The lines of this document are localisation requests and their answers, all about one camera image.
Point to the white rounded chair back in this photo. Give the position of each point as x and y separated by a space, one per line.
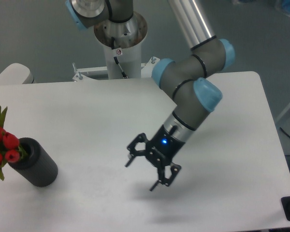
16 74

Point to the black ribbed cylindrical vase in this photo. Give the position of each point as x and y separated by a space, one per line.
38 168

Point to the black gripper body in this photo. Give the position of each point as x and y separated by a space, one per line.
163 147

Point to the red tulip bouquet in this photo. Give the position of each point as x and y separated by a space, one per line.
11 150

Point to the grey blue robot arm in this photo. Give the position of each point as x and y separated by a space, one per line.
185 82

